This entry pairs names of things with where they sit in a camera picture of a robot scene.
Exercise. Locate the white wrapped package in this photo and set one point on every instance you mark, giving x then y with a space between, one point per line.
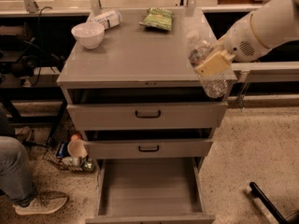
108 19

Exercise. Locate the blue can in basket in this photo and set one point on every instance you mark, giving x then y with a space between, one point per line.
62 150

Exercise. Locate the grey drawer cabinet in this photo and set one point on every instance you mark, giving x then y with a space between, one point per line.
132 56

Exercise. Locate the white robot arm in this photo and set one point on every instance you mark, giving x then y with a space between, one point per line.
275 23

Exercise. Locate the grey knit sneaker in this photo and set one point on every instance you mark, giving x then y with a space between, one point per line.
45 203

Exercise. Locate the grey top drawer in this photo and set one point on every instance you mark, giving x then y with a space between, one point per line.
144 109

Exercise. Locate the clear plastic water bottle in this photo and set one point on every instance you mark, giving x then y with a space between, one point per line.
198 49

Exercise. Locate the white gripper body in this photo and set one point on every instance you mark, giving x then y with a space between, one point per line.
242 42

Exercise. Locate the grey middle drawer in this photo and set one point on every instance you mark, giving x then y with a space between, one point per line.
144 144

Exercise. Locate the green snack bag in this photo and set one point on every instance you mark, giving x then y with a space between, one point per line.
159 18

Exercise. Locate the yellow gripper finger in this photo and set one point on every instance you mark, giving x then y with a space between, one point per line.
216 63

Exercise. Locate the grey bottom drawer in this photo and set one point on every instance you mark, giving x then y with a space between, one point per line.
150 191

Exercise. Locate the wire basket on floor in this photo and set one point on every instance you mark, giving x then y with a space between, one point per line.
72 164

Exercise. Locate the beige cup in basket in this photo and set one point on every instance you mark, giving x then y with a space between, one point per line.
76 148

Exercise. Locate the grey drawer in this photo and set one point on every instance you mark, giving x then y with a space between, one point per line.
144 109
144 144
150 191

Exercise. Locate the person leg in jeans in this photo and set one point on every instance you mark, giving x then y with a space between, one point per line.
15 176

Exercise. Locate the white ceramic bowl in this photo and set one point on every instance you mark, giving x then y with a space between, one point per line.
89 34

